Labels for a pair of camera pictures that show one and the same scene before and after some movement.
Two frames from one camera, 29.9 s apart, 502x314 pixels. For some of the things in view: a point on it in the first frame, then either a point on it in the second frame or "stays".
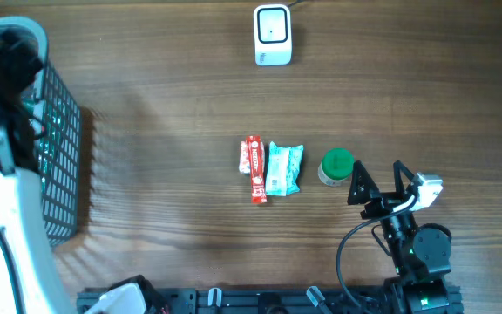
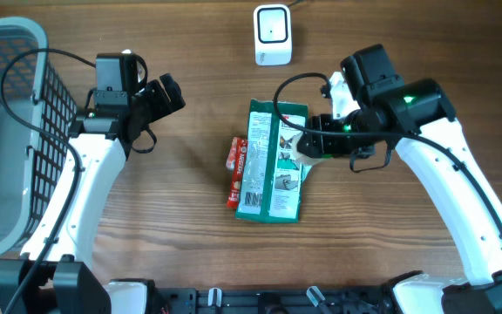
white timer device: (273, 35) stays
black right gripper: (372, 191) -> (322, 144)
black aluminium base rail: (362, 300) stays
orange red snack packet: (244, 165) -> (231, 160)
